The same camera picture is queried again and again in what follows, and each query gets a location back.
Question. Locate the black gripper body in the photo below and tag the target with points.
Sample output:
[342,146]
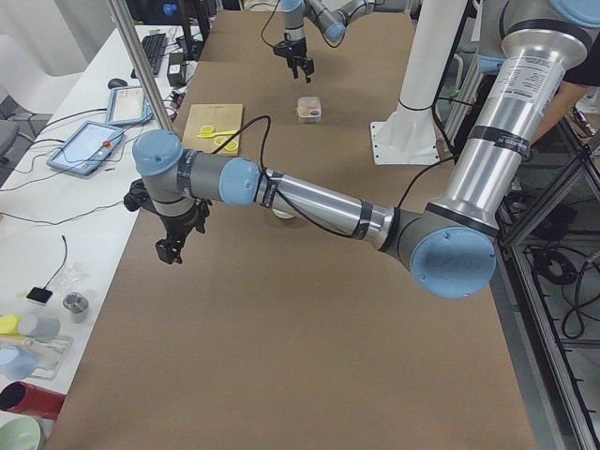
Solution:
[292,51]
[179,223]

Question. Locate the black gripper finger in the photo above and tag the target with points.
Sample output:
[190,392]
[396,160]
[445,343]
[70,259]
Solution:
[303,64]
[169,250]

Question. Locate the clear plastic egg box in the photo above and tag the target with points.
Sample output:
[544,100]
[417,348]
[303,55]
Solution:
[315,109]

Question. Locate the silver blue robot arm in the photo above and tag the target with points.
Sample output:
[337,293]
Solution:
[332,24]
[448,247]

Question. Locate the black power adapter box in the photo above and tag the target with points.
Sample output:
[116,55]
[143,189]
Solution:
[177,69]

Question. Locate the wooden cutting board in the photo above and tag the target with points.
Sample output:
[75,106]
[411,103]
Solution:
[222,116]

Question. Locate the crumpled clear plastic bag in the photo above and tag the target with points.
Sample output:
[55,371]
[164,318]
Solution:
[70,278]

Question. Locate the white bowl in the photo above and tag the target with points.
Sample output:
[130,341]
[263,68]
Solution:
[282,215]

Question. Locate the metal cylinder weight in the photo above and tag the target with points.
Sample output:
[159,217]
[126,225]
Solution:
[77,306]

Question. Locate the teach pendant tablet near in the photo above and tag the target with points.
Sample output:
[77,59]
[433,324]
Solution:
[86,149]

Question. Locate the teach pendant tablet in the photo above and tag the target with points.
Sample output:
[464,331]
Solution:
[86,149]
[128,106]

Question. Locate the teach pendant tablet far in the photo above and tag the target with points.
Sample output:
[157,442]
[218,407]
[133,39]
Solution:
[128,106]

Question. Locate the small black square device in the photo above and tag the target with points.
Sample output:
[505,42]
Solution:
[39,295]

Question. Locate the black keyboard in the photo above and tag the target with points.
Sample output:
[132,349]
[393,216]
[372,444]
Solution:
[154,47]

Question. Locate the grey cup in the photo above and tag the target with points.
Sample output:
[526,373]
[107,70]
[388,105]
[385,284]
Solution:
[40,328]

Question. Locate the clear plastic tray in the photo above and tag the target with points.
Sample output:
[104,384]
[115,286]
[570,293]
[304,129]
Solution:
[50,354]

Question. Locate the black computer mouse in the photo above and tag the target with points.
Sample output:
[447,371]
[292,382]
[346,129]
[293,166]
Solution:
[116,83]

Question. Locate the yellow cup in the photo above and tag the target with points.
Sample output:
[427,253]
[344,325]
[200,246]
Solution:
[9,325]

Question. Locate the light blue cup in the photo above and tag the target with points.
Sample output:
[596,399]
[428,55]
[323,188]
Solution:
[17,363]

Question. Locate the red cup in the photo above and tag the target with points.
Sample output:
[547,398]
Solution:
[28,399]

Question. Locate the green bowl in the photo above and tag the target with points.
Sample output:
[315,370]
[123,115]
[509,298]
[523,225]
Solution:
[22,433]

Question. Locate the person in black clothes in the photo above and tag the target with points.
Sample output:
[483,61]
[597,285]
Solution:
[576,83]

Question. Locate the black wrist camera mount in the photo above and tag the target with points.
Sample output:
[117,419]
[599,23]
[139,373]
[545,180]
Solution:
[138,197]

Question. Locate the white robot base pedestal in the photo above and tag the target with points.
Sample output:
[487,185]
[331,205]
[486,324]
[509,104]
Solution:
[408,135]

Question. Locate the aluminium frame post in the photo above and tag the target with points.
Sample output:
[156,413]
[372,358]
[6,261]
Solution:
[126,28]

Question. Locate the aluminium frame rack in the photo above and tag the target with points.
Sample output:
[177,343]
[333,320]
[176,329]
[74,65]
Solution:
[547,288]

